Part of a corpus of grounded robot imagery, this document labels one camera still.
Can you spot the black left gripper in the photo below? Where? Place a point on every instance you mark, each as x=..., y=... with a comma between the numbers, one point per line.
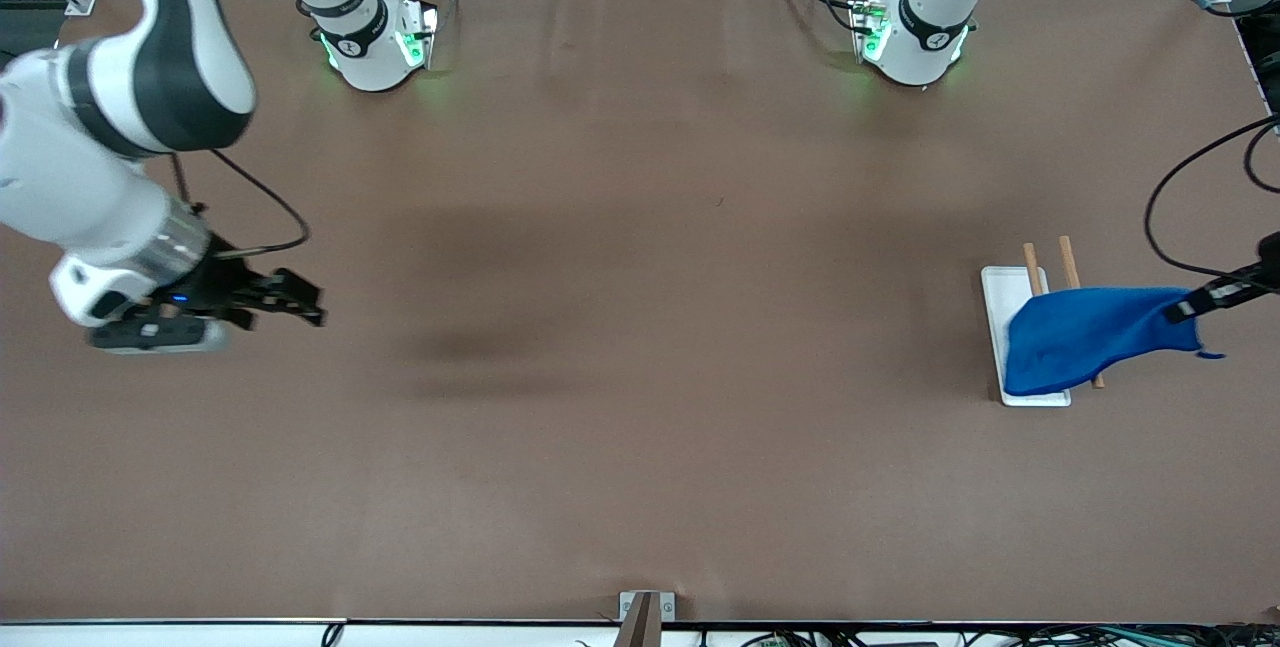
x=1243, y=281

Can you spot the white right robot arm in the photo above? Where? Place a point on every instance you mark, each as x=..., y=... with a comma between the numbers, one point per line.
x=180, y=57

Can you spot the dark metal post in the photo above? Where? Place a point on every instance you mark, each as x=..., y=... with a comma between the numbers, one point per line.
x=638, y=627

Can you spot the blue microfibre towel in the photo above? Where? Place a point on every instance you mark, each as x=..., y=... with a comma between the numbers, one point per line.
x=1080, y=337

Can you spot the grey metal table bracket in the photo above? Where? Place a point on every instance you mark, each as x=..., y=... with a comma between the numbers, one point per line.
x=668, y=607

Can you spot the white rack with wooden rods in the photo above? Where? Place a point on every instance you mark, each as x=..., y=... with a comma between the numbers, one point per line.
x=997, y=297

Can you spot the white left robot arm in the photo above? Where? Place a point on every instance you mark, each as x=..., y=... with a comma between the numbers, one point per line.
x=915, y=47

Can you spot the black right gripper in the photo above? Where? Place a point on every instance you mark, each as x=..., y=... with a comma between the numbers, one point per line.
x=226, y=283

